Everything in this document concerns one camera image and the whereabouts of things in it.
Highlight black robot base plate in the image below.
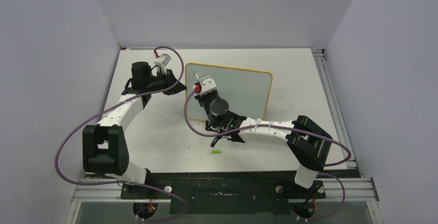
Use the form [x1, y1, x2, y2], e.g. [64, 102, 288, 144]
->
[120, 171, 342, 215]

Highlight front aluminium frame rail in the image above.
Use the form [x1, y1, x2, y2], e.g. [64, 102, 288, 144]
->
[66, 171, 383, 223]

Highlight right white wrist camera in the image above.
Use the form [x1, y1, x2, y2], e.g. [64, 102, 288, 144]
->
[193, 74, 217, 96]

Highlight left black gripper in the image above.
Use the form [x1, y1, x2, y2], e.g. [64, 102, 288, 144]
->
[146, 69, 187, 96]

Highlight yellow framed whiteboard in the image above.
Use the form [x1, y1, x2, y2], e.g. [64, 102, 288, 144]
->
[185, 62, 273, 119]

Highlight right aluminium rail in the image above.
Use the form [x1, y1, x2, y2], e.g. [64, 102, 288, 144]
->
[311, 49, 357, 169]

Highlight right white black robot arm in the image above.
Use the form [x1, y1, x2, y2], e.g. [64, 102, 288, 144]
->
[194, 90, 332, 197]

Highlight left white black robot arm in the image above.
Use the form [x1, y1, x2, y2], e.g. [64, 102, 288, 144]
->
[82, 61, 186, 199]

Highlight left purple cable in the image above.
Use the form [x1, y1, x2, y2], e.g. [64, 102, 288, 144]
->
[54, 46, 192, 223]

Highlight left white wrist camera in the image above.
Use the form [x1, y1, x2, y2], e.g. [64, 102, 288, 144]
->
[153, 54, 171, 74]

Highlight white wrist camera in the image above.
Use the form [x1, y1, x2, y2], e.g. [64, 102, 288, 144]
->
[153, 54, 171, 74]
[193, 74, 217, 96]

